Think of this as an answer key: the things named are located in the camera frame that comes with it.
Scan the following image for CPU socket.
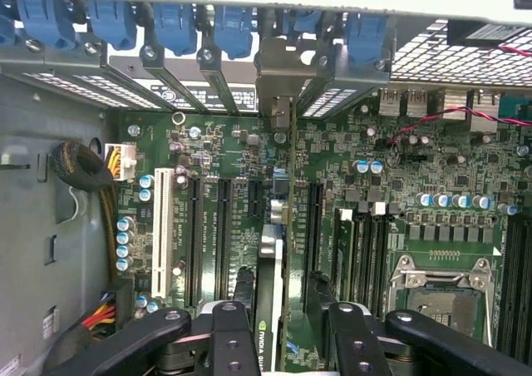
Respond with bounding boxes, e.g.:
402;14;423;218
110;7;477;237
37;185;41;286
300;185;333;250
386;255;498;348

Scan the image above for black PCIe expansion slot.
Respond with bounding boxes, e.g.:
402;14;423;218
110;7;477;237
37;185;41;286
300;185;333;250
305;182;325;278
186;176;204;309

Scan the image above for white PCI expansion slot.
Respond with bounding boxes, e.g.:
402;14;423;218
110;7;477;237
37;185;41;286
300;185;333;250
151;167;174;298

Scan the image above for short black expansion slot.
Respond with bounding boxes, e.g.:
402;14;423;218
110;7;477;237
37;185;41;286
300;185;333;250
248;180;264;220

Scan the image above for green motherboard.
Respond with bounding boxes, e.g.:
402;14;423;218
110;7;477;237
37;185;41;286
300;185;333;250
116;109;532;376

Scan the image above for white power connector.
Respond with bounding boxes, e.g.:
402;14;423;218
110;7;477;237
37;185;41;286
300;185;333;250
104;142;137;182

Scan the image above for open dark PC case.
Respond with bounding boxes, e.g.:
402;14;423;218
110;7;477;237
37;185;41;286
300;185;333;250
0;0;532;376

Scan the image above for silver USB port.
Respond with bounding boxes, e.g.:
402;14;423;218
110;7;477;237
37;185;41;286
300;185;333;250
405;88;429;117
378;88;403;117

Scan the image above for silver metal port housing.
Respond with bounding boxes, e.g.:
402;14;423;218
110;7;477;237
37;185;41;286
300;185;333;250
442;91;469;121
471;88;500;134

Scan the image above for teal port connector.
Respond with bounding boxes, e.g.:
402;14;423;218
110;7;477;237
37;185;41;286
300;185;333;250
498;92;532;119

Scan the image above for blue card retention clip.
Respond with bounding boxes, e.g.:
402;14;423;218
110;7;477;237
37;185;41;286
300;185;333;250
214;4;254;60
16;0;76;51
86;0;138;52
0;1;17;47
344;12;387;68
282;9;323;34
151;2;197;57

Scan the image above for black chassis speaker box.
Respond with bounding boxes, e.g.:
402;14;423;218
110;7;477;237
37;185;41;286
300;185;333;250
446;19;532;49

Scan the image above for black connector coloured wires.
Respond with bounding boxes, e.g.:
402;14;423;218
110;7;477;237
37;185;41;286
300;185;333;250
81;279;135;332

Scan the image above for black braided power cable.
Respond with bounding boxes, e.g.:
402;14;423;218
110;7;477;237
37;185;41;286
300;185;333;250
49;141;120;284

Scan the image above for red black twisted wire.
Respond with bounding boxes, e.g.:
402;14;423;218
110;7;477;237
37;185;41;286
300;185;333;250
388;42;532;146

